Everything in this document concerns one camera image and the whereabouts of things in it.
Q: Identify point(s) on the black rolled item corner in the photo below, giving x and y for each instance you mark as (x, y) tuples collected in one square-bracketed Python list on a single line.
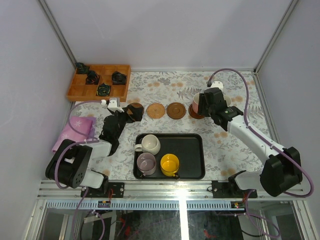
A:
[(80, 65)]

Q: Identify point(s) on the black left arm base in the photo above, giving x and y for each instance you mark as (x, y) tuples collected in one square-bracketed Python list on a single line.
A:
[(110, 190)]

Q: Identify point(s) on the left aluminium frame post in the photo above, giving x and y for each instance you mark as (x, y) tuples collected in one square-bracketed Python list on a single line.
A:
[(57, 31)]

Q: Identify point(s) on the yellow enamel mug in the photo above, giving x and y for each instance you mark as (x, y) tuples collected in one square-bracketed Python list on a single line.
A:
[(169, 165)]

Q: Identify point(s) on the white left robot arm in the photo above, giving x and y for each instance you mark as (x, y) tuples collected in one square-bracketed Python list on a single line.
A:
[(69, 165)]

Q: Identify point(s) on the lilac purple mug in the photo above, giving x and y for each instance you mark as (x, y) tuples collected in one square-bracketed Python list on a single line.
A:
[(146, 164)]

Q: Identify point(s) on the cream white mug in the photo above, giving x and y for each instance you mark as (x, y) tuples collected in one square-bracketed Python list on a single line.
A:
[(149, 144)]

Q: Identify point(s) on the right aluminium frame post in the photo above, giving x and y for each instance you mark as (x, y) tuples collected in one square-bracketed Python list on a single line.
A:
[(281, 25)]

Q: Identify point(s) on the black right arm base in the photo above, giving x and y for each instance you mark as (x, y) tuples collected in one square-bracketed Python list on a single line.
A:
[(227, 190)]

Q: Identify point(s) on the woven rattan coaster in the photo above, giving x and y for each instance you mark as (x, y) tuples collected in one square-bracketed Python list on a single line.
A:
[(155, 110)]

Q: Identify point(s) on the pink mug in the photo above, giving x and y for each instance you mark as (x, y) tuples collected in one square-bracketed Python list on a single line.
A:
[(195, 103)]

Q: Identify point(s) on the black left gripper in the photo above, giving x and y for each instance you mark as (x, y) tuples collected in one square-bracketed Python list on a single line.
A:
[(127, 113)]

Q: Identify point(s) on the dark wooden coaster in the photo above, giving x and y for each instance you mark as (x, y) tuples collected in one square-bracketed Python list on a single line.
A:
[(176, 110), (193, 114), (136, 110)]

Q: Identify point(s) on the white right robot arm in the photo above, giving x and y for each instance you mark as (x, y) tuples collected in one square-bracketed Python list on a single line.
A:
[(280, 165)]

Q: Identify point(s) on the light blue mug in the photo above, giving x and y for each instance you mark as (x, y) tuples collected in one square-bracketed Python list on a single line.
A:
[(228, 100)]

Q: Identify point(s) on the black rolled item right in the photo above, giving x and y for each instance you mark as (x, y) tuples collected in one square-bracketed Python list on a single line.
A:
[(118, 78)]

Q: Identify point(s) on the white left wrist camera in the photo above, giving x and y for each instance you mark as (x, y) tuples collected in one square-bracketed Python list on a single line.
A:
[(113, 104)]

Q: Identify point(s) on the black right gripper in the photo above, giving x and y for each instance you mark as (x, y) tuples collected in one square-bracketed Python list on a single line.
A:
[(202, 102)]

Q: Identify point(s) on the black green rolled item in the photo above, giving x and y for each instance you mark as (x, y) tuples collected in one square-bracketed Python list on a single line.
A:
[(103, 90)]

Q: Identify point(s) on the aluminium frame post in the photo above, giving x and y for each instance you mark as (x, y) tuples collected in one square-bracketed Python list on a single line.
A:
[(281, 25), (57, 31)]

